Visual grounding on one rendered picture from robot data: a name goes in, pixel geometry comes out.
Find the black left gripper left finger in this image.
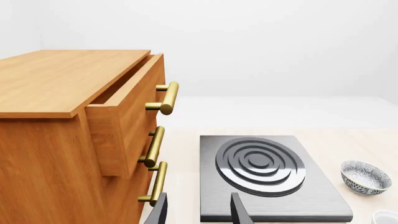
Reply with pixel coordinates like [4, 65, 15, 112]
[144, 192, 168, 224]

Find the open wooden drawer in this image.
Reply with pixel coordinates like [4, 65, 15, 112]
[85, 54, 165, 179]

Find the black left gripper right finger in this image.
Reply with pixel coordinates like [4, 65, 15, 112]
[230, 192, 255, 224]

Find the brass handle on bottom drawer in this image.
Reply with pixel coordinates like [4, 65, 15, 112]
[137, 161, 169, 207]

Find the flat black stove plate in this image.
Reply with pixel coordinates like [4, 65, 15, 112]
[199, 134, 354, 223]

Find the middle wooden drawer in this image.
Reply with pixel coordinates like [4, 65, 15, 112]
[129, 116, 159, 185]

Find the black patterned bowl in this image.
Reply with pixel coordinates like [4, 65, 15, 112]
[340, 160, 392, 196]

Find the wooden cabinet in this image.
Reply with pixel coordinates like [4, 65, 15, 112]
[0, 49, 165, 224]

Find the brass handle on middle drawer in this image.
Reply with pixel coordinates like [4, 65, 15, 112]
[137, 126, 166, 168]

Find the bottom wooden drawer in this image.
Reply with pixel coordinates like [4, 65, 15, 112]
[108, 162, 158, 224]

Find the brass handle on open drawer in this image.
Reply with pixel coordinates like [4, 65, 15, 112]
[145, 81, 180, 116]

